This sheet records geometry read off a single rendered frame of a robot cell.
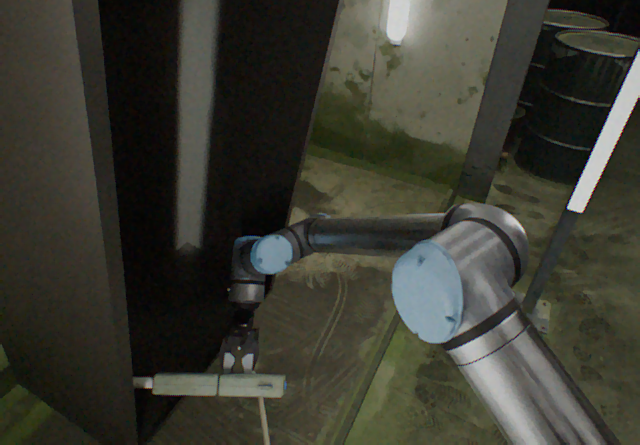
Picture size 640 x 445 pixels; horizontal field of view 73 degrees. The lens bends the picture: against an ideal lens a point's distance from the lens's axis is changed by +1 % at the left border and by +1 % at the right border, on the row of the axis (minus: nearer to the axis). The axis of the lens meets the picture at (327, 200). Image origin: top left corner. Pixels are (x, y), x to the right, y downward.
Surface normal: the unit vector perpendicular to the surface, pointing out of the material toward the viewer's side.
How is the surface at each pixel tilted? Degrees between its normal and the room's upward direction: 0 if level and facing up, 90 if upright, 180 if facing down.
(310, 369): 0
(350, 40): 90
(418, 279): 86
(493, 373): 63
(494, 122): 90
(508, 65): 90
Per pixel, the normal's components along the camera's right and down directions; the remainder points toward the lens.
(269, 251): 0.43, -0.16
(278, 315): 0.05, -0.82
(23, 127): -0.43, 0.50
